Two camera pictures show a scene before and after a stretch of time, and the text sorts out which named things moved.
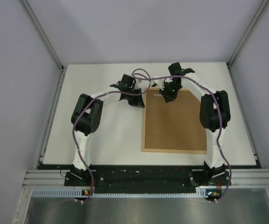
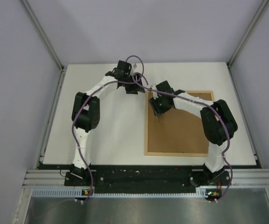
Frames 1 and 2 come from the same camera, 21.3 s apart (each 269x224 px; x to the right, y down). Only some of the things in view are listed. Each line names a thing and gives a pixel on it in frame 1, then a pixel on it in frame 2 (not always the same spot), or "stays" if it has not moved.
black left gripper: [138, 102] to [134, 88]
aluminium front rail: [44, 178] stays
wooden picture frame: [173, 127] stays
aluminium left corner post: [43, 33] stays
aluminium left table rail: [41, 156] stays
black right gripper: [167, 96] to [158, 111]
